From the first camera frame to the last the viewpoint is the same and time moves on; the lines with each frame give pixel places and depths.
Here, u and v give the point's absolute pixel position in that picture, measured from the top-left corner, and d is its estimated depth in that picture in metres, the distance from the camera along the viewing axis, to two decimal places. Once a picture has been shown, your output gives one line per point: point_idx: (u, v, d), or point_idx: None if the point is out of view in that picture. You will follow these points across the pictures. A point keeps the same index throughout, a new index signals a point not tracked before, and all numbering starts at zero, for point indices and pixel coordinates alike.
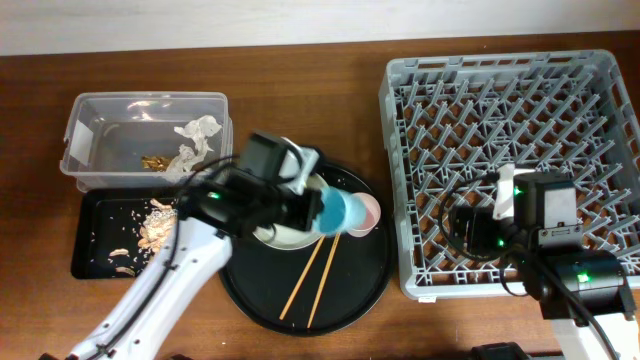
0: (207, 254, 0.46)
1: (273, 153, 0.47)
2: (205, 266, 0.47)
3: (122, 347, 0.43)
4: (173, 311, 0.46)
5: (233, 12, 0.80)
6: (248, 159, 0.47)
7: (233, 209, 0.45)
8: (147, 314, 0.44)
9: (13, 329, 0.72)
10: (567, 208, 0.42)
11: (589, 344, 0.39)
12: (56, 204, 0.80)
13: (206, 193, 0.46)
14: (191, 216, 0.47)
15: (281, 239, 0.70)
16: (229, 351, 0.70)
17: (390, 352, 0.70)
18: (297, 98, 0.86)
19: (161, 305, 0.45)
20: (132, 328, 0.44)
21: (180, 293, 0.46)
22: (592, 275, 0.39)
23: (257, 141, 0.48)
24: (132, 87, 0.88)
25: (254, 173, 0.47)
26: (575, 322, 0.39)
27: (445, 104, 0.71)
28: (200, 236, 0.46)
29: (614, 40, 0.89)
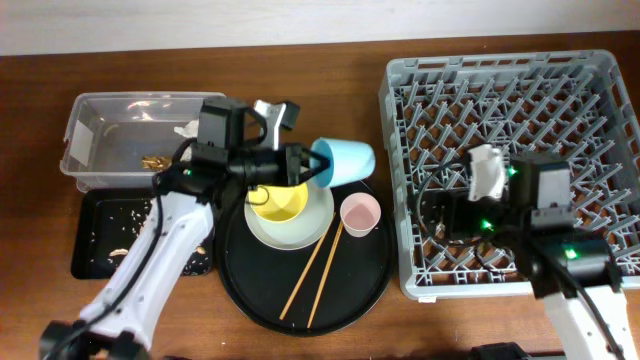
0: (194, 220, 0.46)
1: (228, 119, 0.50)
2: (192, 233, 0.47)
3: (127, 306, 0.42)
4: (165, 276, 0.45)
5: (233, 12, 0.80)
6: (205, 131, 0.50)
7: (206, 185, 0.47)
8: (148, 275, 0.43)
9: (11, 328, 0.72)
10: (559, 191, 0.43)
11: (582, 321, 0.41)
12: (55, 203, 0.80)
13: (180, 172, 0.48)
14: (171, 191, 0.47)
15: (277, 234, 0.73)
16: (228, 351, 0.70)
17: (390, 352, 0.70)
18: (297, 98, 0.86)
19: (160, 265, 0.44)
20: (137, 285, 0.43)
21: (173, 257, 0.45)
22: (580, 253, 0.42)
23: (208, 112, 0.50)
24: (131, 87, 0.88)
25: (218, 144, 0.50)
26: (564, 297, 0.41)
27: (445, 104, 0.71)
28: (183, 204, 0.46)
29: (614, 41, 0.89)
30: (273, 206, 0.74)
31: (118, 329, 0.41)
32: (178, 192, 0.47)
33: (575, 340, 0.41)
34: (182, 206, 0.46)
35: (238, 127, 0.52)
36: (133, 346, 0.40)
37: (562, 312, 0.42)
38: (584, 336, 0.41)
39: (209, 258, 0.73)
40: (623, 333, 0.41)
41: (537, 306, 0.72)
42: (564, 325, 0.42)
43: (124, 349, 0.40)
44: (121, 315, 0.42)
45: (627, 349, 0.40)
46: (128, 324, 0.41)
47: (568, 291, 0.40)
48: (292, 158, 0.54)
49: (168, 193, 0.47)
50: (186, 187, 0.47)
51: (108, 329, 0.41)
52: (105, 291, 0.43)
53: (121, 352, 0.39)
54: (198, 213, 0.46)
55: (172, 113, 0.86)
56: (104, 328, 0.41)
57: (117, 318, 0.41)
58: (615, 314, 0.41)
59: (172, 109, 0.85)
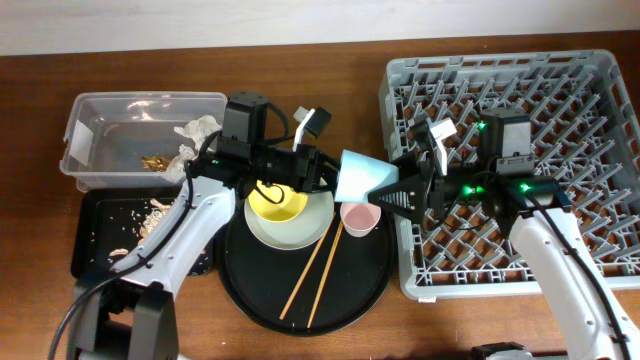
0: (222, 200, 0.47)
1: (250, 118, 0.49)
2: (217, 212, 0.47)
3: (157, 263, 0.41)
4: (194, 245, 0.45)
5: (233, 12, 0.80)
6: (228, 125, 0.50)
7: (231, 172, 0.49)
8: (179, 237, 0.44)
9: (13, 328, 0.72)
10: (521, 140, 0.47)
11: (538, 232, 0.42)
12: (56, 204, 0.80)
13: (207, 163, 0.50)
14: (199, 176, 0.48)
15: (281, 233, 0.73)
16: (228, 351, 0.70)
17: (390, 352, 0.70)
18: (297, 97, 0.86)
19: (189, 232, 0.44)
20: (167, 246, 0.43)
21: (202, 228, 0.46)
22: (534, 186, 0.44)
23: (231, 108, 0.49)
24: (131, 87, 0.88)
25: (239, 141, 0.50)
26: (522, 217, 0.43)
27: (445, 103, 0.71)
28: (211, 184, 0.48)
29: (614, 40, 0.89)
30: (273, 206, 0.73)
31: (147, 283, 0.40)
32: (207, 177, 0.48)
33: (539, 255, 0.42)
34: (214, 187, 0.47)
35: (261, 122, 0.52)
36: (160, 295, 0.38)
37: (523, 230, 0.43)
38: (544, 246, 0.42)
39: (209, 257, 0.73)
40: (579, 242, 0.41)
41: (537, 306, 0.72)
42: (528, 245, 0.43)
43: (151, 297, 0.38)
44: (151, 270, 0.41)
45: (587, 254, 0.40)
46: (157, 279, 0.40)
47: (523, 210, 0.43)
48: (303, 159, 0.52)
49: (197, 176, 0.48)
50: (212, 175, 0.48)
51: (136, 283, 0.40)
52: (138, 250, 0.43)
53: (149, 300, 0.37)
54: (225, 194, 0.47)
55: (172, 113, 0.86)
56: (133, 280, 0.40)
57: (146, 272, 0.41)
58: (571, 226, 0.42)
59: (172, 109, 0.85)
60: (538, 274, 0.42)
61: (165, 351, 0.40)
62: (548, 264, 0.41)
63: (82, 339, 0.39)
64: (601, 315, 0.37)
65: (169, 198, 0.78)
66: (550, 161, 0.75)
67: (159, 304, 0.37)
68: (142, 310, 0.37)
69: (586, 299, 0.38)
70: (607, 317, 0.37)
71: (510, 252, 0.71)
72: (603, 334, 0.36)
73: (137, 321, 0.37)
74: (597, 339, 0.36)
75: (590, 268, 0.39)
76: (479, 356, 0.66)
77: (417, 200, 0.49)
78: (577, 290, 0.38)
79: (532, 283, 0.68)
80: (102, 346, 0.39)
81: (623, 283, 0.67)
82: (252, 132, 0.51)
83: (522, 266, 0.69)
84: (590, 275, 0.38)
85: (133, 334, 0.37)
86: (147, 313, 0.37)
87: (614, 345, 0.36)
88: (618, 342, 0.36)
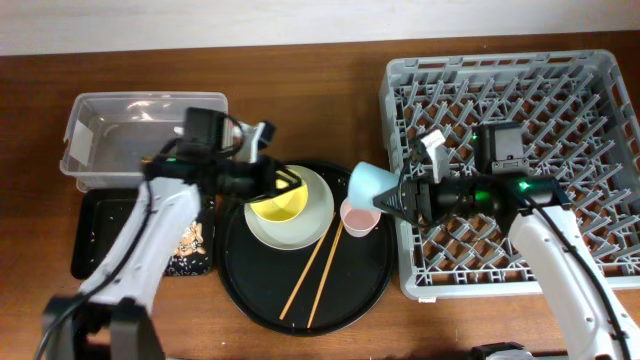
0: (182, 198, 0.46)
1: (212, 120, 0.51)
2: (181, 212, 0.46)
3: (125, 277, 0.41)
4: (162, 250, 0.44)
5: (232, 12, 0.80)
6: (188, 129, 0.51)
7: (190, 167, 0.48)
8: (144, 244, 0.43)
9: (13, 329, 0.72)
10: (513, 145, 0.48)
11: (538, 229, 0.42)
12: (56, 204, 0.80)
13: (163, 161, 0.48)
14: (158, 173, 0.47)
15: (281, 234, 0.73)
16: (229, 351, 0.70)
17: (390, 352, 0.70)
18: (297, 98, 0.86)
19: (154, 238, 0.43)
20: (133, 256, 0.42)
21: (168, 231, 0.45)
22: (532, 184, 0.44)
23: (192, 113, 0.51)
24: (131, 87, 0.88)
25: (200, 142, 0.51)
26: (521, 214, 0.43)
27: (445, 104, 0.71)
28: (169, 184, 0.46)
29: (614, 40, 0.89)
30: (273, 206, 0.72)
31: (118, 298, 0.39)
32: (165, 176, 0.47)
33: (538, 252, 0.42)
34: (173, 187, 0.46)
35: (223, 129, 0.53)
36: (133, 309, 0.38)
37: (522, 227, 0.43)
38: (543, 243, 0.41)
39: (209, 257, 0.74)
40: (578, 238, 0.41)
41: (537, 306, 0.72)
42: (528, 242, 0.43)
43: (125, 312, 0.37)
44: (119, 284, 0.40)
45: (586, 251, 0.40)
46: (127, 292, 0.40)
47: (521, 208, 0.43)
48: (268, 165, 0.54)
49: (153, 178, 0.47)
50: (172, 172, 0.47)
51: (108, 300, 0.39)
52: (103, 266, 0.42)
53: (122, 315, 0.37)
54: (185, 191, 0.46)
55: (173, 113, 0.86)
56: (103, 299, 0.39)
57: (115, 288, 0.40)
58: (568, 223, 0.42)
59: (172, 109, 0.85)
60: (539, 270, 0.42)
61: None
62: (547, 262, 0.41)
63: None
64: (601, 312, 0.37)
65: None
66: (550, 161, 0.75)
67: (133, 316, 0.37)
68: (115, 326, 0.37)
69: (586, 297, 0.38)
70: (607, 314, 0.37)
71: (510, 252, 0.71)
72: (602, 332, 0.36)
73: (113, 338, 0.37)
74: (597, 335, 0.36)
75: (589, 265, 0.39)
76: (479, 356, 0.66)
77: (407, 201, 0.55)
78: (577, 287, 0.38)
79: (532, 283, 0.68)
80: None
81: (623, 284, 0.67)
82: (213, 135, 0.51)
83: (522, 266, 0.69)
84: (589, 272, 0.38)
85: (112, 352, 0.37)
86: (122, 329, 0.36)
87: (614, 342, 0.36)
88: (618, 339, 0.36)
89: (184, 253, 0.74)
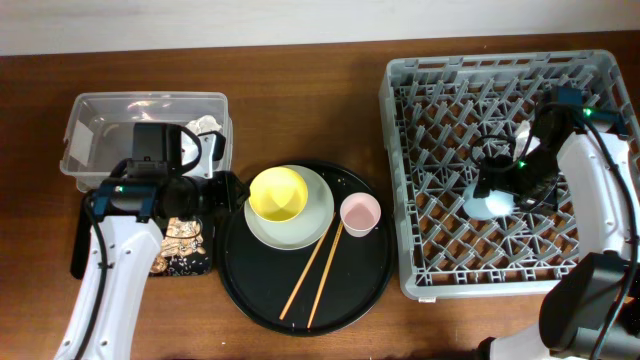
0: (138, 242, 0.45)
1: (164, 136, 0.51)
2: (141, 256, 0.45)
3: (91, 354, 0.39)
4: (128, 308, 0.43)
5: (232, 12, 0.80)
6: (142, 147, 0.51)
7: (149, 186, 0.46)
8: (106, 312, 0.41)
9: (12, 329, 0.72)
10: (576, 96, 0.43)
11: (588, 147, 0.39)
12: (56, 204, 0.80)
13: (112, 188, 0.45)
14: (114, 203, 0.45)
15: (281, 236, 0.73)
16: (228, 351, 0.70)
17: (390, 353, 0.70)
18: (296, 98, 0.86)
19: (113, 303, 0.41)
20: (97, 330, 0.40)
21: (129, 289, 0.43)
22: (595, 111, 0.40)
23: (142, 130, 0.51)
24: (131, 87, 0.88)
25: (155, 161, 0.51)
26: (575, 134, 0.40)
27: (444, 103, 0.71)
28: (124, 229, 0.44)
29: (614, 40, 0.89)
30: (272, 206, 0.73)
31: None
32: (116, 211, 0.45)
33: (579, 170, 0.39)
34: (127, 230, 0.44)
35: (176, 145, 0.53)
36: None
37: (571, 147, 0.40)
38: (588, 160, 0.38)
39: (209, 258, 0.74)
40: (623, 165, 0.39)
41: (537, 306, 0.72)
42: (571, 158, 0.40)
43: None
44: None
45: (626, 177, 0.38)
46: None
47: (578, 128, 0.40)
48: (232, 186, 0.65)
49: (102, 219, 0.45)
50: (131, 198, 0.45)
51: None
52: (64, 346, 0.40)
53: None
54: (142, 231, 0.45)
55: (173, 113, 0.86)
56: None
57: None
58: (618, 149, 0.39)
59: (172, 109, 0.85)
60: (574, 181, 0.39)
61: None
62: (585, 180, 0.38)
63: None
64: (623, 221, 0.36)
65: None
66: None
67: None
68: None
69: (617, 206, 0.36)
70: (627, 224, 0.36)
71: (510, 252, 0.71)
72: (618, 235, 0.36)
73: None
74: (611, 240, 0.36)
75: (627, 186, 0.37)
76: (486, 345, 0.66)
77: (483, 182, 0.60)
78: (608, 199, 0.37)
79: (532, 283, 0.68)
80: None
81: None
82: (166, 151, 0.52)
83: (522, 266, 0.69)
84: (626, 192, 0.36)
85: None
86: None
87: (626, 247, 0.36)
88: (631, 244, 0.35)
89: (184, 253, 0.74)
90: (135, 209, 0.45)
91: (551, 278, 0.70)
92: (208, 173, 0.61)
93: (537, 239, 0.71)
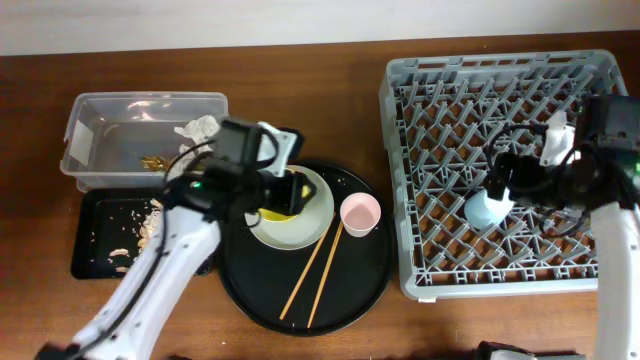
0: (198, 236, 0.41)
1: (248, 138, 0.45)
2: (197, 249, 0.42)
3: (123, 333, 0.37)
4: (171, 295, 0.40)
5: (232, 12, 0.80)
6: (223, 146, 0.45)
7: (215, 198, 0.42)
8: (149, 297, 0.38)
9: (13, 329, 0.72)
10: (627, 121, 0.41)
11: (630, 236, 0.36)
12: (56, 204, 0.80)
13: (185, 184, 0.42)
14: (179, 205, 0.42)
15: (282, 237, 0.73)
16: (228, 351, 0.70)
17: (390, 352, 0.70)
18: (297, 98, 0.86)
19: (159, 289, 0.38)
20: (135, 310, 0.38)
21: (176, 282, 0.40)
22: None
23: (227, 127, 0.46)
24: (131, 87, 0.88)
25: (232, 160, 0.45)
26: (618, 206, 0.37)
27: (445, 104, 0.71)
28: (187, 219, 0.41)
29: (614, 40, 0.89)
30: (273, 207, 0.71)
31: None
32: (183, 207, 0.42)
33: (615, 255, 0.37)
34: (188, 223, 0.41)
35: (256, 145, 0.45)
36: None
37: (611, 224, 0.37)
38: (628, 251, 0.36)
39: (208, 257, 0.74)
40: None
41: (537, 307, 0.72)
42: (606, 237, 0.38)
43: None
44: (117, 342, 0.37)
45: None
46: (124, 353, 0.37)
47: (624, 199, 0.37)
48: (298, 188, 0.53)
49: (171, 207, 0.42)
50: (203, 199, 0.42)
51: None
52: (99, 316, 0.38)
53: None
54: (204, 231, 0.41)
55: (173, 113, 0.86)
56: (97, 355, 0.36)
57: (112, 346, 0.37)
58: None
59: (172, 109, 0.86)
60: (606, 269, 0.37)
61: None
62: (620, 269, 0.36)
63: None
64: None
65: None
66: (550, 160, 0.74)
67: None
68: None
69: None
70: None
71: (510, 252, 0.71)
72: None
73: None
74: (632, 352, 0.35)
75: None
76: (486, 346, 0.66)
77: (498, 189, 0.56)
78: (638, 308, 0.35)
79: (532, 283, 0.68)
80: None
81: None
82: (246, 153, 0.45)
83: (522, 266, 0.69)
84: None
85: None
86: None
87: None
88: None
89: None
90: (203, 211, 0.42)
91: (551, 278, 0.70)
92: (278, 172, 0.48)
93: (537, 239, 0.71)
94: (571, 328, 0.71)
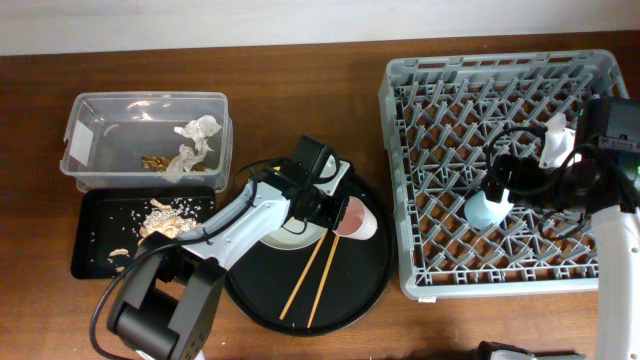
0: (278, 203, 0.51)
1: (320, 151, 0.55)
2: (274, 214, 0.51)
3: (217, 243, 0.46)
4: (252, 235, 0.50)
5: (232, 12, 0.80)
6: (298, 154, 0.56)
7: (288, 187, 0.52)
8: (239, 224, 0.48)
9: (14, 329, 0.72)
10: (629, 124, 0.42)
11: (631, 236, 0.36)
12: (57, 204, 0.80)
13: (271, 172, 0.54)
14: (262, 182, 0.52)
15: (281, 237, 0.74)
16: (229, 351, 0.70)
17: (390, 352, 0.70)
18: (297, 98, 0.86)
19: (247, 224, 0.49)
20: (228, 230, 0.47)
21: (258, 225, 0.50)
22: None
23: (306, 142, 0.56)
24: (131, 87, 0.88)
25: (303, 166, 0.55)
26: (619, 208, 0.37)
27: (445, 104, 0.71)
28: (270, 189, 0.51)
29: (615, 40, 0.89)
30: None
31: (205, 255, 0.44)
32: (268, 185, 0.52)
33: (614, 254, 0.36)
34: (275, 193, 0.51)
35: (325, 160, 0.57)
36: (213, 270, 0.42)
37: (612, 226, 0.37)
38: (628, 253, 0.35)
39: None
40: None
41: (537, 307, 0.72)
42: (605, 237, 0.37)
43: (207, 271, 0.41)
44: (211, 247, 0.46)
45: None
46: (214, 255, 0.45)
47: (624, 200, 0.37)
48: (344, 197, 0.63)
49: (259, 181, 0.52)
50: (278, 186, 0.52)
51: (196, 254, 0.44)
52: (201, 226, 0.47)
53: (204, 273, 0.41)
54: (281, 203, 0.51)
55: (173, 113, 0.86)
56: (193, 251, 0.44)
57: (208, 247, 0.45)
58: None
59: (172, 109, 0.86)
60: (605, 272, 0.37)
61: (199, 331, 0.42)
62: (620, 271, 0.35)
63: (131, 295, 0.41)
64: None
65: (169, 198, 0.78)
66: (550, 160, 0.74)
67: (212, 278, 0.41)
68: (194, 282, 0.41)
69: None
70: None
71: (510, 252, 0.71)
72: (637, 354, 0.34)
73: (186, 289, 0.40)
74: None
75: None
76: (486, 346, 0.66)
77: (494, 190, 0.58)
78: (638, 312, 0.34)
79: (532, 283, 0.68)
80: (147, 307, 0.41)
81: None
82: (315, 164, 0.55)
83: (522, 266, 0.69)
84: None
85: (179, 304, 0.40)
86: (199, 285, 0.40)
87: None
88: None
89: None
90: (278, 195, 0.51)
91: (551, 278, 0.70)
92: (329, 191, 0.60)
93: (537, 239, 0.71)
94: (571, 328, 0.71)
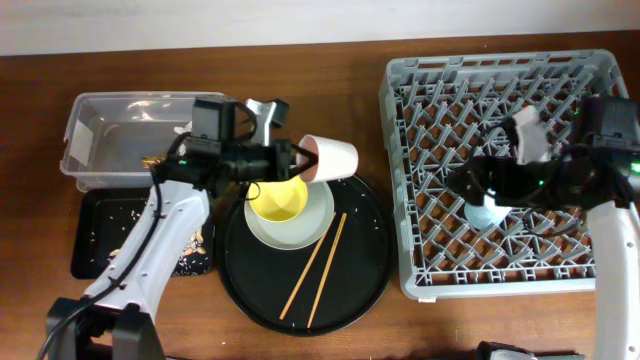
0: (190, 203, 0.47)
1: (220, 111, 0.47)
2: (188, 220, 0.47)
3: (130, 283, 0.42)
4: (171, 254, 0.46)
5: (232, 11, 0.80)
6: (195, 122, 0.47)
7: (200, 172, 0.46)
8: (153, 249, 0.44)
9: (13, 329, 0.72)
10: (621, 122, 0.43)
11: (625, 231, 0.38)
12: (56, 204, 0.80)
13: (175, 162, 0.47)
14: (169, 178, 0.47)
15: (282, 238, 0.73)
16: (228, 351, 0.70)
17: (390, 352, 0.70)
18: (297, 98, 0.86)
19: (161, 244, 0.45)
20: (140, 264, 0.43)
21: (175, 238, 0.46)
22: None
23: (199, 106, 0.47)
24: (131, 87, 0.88)
25: (209, 136, 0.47)
26: (615, 205, 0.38)
27: (445, 104, 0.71)
28: (181, 189, 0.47)
29: (616, 40, 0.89)
30: (272, 206, 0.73)
31: (122, 305, 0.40)
32: (178, 180, 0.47)
33: (610, 249, 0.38)
34: (184, 192, 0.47)
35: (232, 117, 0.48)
36: (135, 317, 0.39)
37: (608, 222, 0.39)
38: (624, 248, 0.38)
39: (209, 258, 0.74)
40: None
41: (537, 307, 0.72)
42: (602, 232, 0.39)
43: (129, 320, 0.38)
44: (127, 290, 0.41)
45: None
46: (132, 299, 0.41)
47: (620, 196, 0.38)
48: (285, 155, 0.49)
49: (166, 181, 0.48)
50: (187, 175, 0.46)
51: (112, 306, 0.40)
52: (109, 271, 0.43)
53: (127, 322, 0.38)
54: (196, 197, 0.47)
55: (173, 113, 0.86)
56: (108, 304, 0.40)
57: (122, 294, 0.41)
58: None
59: (172, 109, 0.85)
60: (603, 268, 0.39)
61: None
62: (617, 266, 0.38)
63: None
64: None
65: None
66: None
67: (135, 326, 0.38)
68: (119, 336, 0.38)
69: None
70: None
71: (510, 252, 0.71)
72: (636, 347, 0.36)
73: (117, 345, 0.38)
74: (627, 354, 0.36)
75: None
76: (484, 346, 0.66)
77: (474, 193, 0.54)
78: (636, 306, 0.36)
79: (532, 283, 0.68)
80: None
81: None
82: (222, 127, 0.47)
83: (522, 266, 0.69)
84: None
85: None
86: (127, 337, 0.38)
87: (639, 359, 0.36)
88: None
89: (184, 252, 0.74)
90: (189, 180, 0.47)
91: (551, 278, 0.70)
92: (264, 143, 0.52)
93: (537, 239, 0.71)
94: (572, 329, 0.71)
